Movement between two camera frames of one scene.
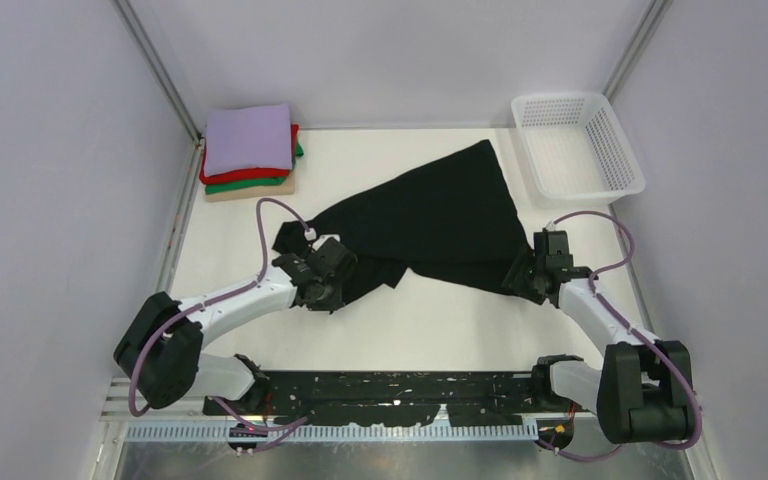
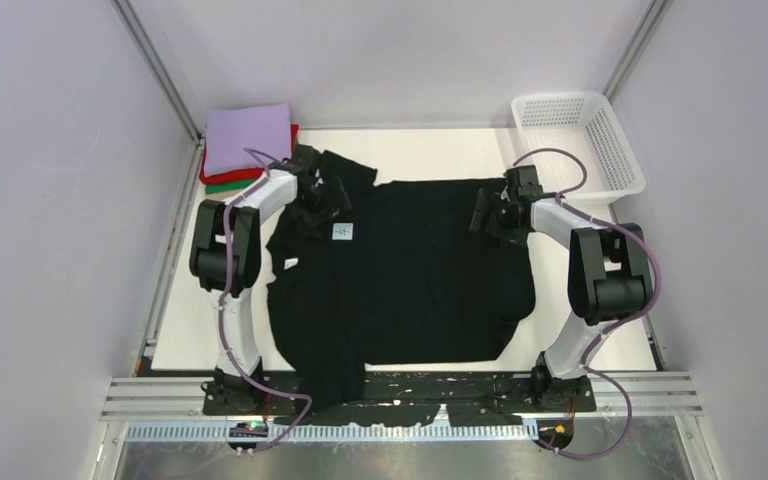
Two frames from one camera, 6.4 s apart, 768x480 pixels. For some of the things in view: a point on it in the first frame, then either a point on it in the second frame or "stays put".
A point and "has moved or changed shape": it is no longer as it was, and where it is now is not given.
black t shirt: (451, 220) has moved or changed shape
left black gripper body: (342, 263) -> (330, 198)
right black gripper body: (525, 275) -> (490, 216)
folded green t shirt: (219, 187) stays put
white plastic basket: (576, 151) stays put
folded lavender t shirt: (247, 137) stays put
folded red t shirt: (248, 173) stays put
